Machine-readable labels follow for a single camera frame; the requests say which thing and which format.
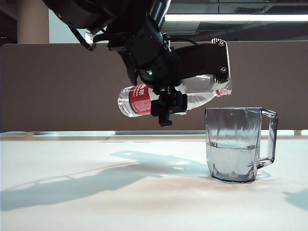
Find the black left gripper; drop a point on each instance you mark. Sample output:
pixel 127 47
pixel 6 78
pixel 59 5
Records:
pixel 154 62

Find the clear water bottle red label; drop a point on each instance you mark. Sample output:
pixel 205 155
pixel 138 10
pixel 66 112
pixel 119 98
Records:
pixel 139 101

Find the grey transparent faceted mug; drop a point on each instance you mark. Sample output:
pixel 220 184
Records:
pixel 231 156

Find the long white ceiling light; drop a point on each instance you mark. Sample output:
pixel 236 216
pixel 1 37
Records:
pixel 240 17

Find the brown fabric desk partition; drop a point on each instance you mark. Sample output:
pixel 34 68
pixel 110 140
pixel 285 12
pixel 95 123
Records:
pixel 60 96

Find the beige round column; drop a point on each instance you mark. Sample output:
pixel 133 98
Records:
pixel 31 29

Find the silver wall plate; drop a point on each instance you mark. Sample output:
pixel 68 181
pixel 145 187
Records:
pixel 89 37

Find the beige partition support bracket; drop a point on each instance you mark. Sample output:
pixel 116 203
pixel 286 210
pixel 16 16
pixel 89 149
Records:
pixel 298 133
pixel 29 134

